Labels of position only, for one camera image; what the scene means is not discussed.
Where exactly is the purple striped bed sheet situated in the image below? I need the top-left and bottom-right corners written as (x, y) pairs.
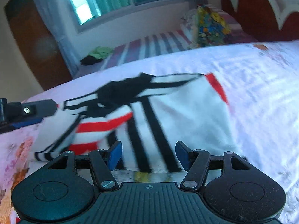
top-left (75, 29), bottom-right (257, 78)

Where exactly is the sheer pale curtain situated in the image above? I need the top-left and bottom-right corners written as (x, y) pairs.
top-left (26, 0), bottom-right (81, 75)

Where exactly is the red white black striped sock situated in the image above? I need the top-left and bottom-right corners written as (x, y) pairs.
top-left (30, 73), bottom-right (246, 174)

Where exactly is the white floral bed blanket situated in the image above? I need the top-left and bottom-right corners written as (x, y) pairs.
top-left (0, 41), bottom-right (299, 224)

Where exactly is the striped pillow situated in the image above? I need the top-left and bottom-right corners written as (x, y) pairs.
top-left (182, 6), bottom-right (242, 45)

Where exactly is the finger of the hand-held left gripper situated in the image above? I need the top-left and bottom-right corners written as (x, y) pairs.
top-left (0, 98), bottom-right (58, 134)

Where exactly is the green cloth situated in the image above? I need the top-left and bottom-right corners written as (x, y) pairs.
top-left (90, 47), bottom-right (114, 60)

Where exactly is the brown wooden door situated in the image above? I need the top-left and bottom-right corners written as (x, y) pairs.
top-left (4, 0), bottom-right (72, 92)

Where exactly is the red heart-shaped headboard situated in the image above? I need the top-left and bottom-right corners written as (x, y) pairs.
top-left (221, 0), bottom-right (299, 43)

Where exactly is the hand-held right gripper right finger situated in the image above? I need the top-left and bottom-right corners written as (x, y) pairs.
top-left (175, 141), bottom-right (251, 190)

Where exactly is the black cloth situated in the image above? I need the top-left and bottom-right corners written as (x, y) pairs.
top-left (81, 55), bottom-right (103, 66)

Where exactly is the colourful patterned pillow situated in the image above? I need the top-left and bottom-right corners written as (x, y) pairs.
top-left (193, 5), bottom-right (232, 49)

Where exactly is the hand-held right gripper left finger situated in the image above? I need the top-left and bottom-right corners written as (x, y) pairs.
top-left (47, 141), bottom-right (123, 190)

